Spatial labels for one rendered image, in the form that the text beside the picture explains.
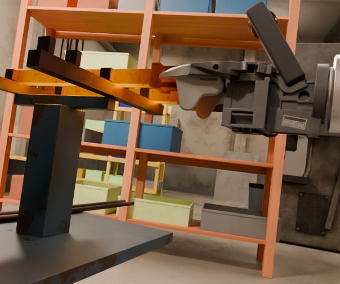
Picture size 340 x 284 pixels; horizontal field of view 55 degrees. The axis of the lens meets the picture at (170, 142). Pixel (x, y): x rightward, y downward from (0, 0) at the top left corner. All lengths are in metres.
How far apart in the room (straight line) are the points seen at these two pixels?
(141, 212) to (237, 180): 6.30
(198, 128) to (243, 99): 9.43
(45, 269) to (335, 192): 4.34
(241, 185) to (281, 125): 8.83
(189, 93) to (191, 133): 9.42
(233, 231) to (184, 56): 7.92
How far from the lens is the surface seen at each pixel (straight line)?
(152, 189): 6.92
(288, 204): 4.60
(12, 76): 0.65
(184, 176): 9.81
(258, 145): 9.79
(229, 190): 9.19
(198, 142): 9.80
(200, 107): 0.49
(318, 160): 4.61
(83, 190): 3.30
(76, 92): 0.72
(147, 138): 3.11
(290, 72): 0.42
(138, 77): 0.49
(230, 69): 0.41
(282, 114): 0.41
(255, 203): 7.10
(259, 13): 0.45
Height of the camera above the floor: 0.89
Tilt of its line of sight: 3 degrees up
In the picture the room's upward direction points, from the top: 7 degrees clockwise
